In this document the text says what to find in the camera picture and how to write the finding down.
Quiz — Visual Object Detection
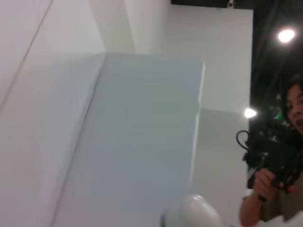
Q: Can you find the bystander hand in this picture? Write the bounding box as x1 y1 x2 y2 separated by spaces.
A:
254 168 296 202

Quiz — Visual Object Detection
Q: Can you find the bystander forearm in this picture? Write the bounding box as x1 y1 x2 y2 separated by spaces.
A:
239 189 269 227

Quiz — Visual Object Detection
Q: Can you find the bystander brown shirt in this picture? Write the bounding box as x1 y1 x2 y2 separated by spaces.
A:
259 169 303 223

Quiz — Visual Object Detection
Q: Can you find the round ceiling light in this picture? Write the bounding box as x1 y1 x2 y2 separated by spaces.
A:
276 27 296 44
243 107 258 119

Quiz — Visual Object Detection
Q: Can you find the white rounded robot shell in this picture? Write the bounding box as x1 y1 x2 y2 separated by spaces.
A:
160 193 224 227

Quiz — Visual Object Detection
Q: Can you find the bystander head black hair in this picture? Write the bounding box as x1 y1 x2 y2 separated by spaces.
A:
278 74 303 134

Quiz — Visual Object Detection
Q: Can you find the black handheld camera rig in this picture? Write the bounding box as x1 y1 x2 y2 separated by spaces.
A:
241 122 303 202

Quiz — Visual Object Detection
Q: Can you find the camera rig loop cable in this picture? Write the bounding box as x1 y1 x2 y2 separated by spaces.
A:
236 130 251 152

